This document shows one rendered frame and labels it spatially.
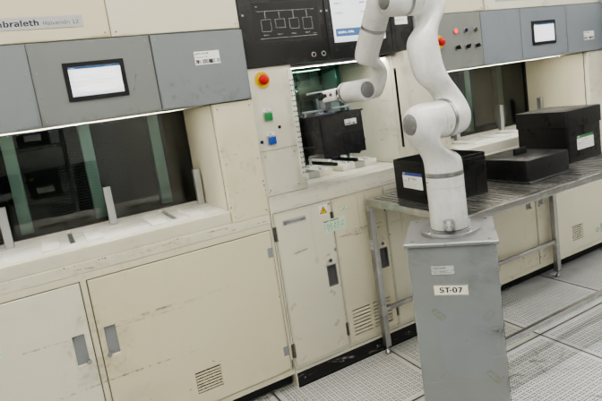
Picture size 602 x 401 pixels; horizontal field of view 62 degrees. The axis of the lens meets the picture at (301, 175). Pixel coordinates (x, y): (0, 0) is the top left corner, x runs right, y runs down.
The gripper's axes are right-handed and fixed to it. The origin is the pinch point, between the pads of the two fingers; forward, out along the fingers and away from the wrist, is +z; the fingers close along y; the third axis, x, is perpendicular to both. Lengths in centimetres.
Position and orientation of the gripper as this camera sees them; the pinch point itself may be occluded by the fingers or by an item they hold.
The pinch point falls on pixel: (324, 96)
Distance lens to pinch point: 220.0
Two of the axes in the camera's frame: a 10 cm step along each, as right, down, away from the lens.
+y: 8.7, -2.0, 4.5
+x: -1.5, -9.8, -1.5
